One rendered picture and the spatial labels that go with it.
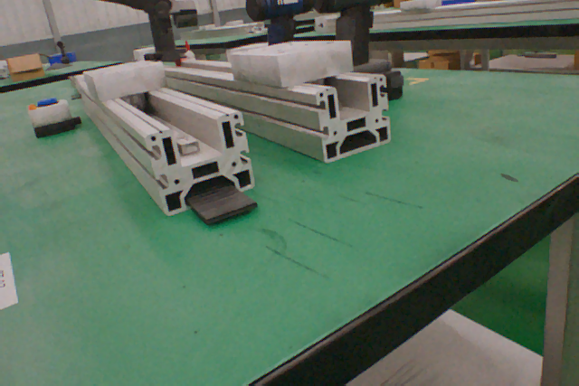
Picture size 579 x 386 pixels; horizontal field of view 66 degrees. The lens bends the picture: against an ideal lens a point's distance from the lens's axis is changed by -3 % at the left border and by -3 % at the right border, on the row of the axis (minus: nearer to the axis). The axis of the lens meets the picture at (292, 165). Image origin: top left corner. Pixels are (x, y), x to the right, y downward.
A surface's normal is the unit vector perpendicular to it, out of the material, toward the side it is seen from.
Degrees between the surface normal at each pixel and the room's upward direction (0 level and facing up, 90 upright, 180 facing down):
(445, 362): 0
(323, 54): 90
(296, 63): 90
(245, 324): 0
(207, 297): 0
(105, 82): 90
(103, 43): 90
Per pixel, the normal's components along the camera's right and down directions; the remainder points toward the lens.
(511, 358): -0.14, -0.93
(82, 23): 0.57, 0.19
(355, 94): -0.86, 0.28
